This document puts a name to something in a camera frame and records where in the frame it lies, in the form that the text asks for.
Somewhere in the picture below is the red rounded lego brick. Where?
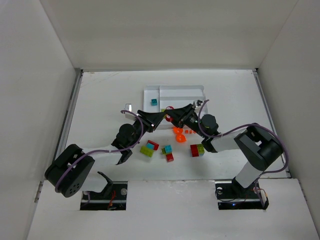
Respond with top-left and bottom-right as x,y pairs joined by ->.
164,105 -> 175,123

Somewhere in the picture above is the lime small lego brick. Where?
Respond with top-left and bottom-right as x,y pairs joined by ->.
161,108 -> 167,119

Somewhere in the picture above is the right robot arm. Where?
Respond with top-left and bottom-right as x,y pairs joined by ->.
164,104 -> 285,195

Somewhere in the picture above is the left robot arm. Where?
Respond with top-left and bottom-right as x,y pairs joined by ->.
44,109 -> 166,198

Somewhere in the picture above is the orange round disc piece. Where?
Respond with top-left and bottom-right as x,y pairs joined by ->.
175,133 -> 187,143

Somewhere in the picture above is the teal lego in tray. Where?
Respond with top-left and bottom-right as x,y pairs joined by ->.
151,98 -> 158,106

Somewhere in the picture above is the red long lego brick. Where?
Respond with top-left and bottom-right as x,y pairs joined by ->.
147,140 -> 159,151

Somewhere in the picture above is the teal rounded lego brick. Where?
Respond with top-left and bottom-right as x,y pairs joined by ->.
146,142 -> 155,150

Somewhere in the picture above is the white compartment tray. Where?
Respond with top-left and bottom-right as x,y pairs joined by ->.
141,84 -> 208,130

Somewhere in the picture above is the lime lego brick left cluster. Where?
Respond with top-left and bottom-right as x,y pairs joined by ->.
139,145 -> 154,158

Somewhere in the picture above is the lime lego brick cluster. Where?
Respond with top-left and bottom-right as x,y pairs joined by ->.
139,145 -> 154,158
196,144 -> 205,154

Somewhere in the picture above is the teal lego brick on stack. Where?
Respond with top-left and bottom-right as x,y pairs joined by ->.
164,145 -> 172,154

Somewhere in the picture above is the red lego brick right cluster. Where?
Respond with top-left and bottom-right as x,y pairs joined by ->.
190,144 -> 200,157

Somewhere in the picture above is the lime lego brick right cluster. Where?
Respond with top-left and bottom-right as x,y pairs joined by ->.
196,144 -> 205,154

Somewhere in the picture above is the red lego brick under stack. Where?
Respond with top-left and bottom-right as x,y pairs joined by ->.
165,153 -> 174,163

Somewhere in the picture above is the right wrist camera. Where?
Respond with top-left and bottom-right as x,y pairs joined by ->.
193,99 -> 203,109

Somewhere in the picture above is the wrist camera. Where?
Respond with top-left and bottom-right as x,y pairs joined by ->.
124,103 -> 136,121
193,99 -> 203,109

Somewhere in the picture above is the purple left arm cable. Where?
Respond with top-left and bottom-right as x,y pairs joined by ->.
54,109 -> 144,193

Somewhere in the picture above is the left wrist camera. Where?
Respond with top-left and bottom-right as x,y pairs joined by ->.
124,103 -> 136,121

